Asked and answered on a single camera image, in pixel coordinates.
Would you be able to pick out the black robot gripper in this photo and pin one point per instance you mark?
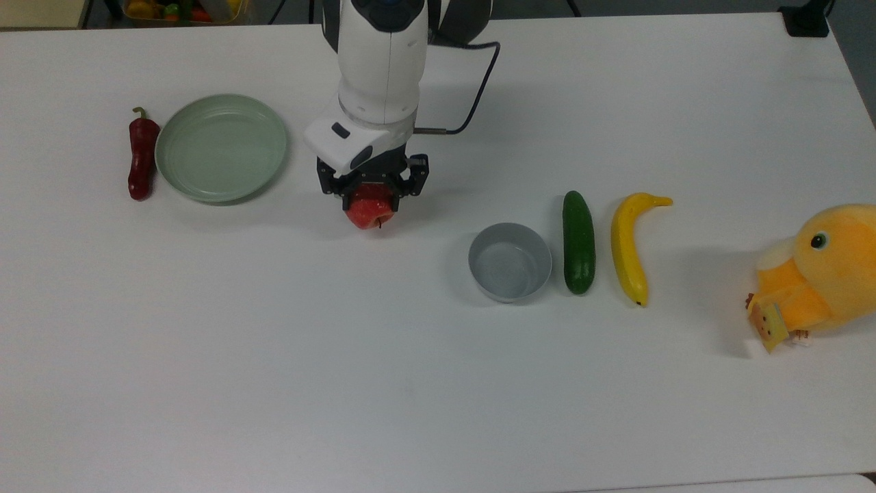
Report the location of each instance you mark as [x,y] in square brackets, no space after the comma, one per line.
[380,168]

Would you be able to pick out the red apple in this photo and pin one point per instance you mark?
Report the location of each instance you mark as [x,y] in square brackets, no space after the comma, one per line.
[369,209]

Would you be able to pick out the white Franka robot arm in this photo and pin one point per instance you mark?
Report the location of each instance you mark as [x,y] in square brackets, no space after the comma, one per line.
[380,68]

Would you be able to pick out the grey round bowl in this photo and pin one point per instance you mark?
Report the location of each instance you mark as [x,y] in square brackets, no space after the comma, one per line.
[510,263]

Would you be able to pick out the pale green plate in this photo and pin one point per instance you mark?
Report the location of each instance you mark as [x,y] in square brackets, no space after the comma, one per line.
[220,148]

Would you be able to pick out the green cucumber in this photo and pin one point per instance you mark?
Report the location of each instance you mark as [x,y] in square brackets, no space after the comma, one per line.
[579,243]

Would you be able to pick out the dark red chili pepper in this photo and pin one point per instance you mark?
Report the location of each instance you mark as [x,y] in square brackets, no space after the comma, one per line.
[142,154]

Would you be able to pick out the yellow banana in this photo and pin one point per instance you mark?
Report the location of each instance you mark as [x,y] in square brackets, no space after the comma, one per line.
[626,253]

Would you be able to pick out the clear bin of toy fruit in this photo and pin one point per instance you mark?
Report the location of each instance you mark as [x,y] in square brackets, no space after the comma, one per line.
[185,10]

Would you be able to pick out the yellow paper tag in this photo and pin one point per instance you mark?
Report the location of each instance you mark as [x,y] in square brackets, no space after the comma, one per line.
[770,325]

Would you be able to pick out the yellow plush duck toy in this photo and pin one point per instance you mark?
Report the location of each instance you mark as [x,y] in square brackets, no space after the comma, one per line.
[835,267]

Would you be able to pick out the black table clamp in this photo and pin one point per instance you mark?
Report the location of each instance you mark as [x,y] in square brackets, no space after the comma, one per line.
[806,19]

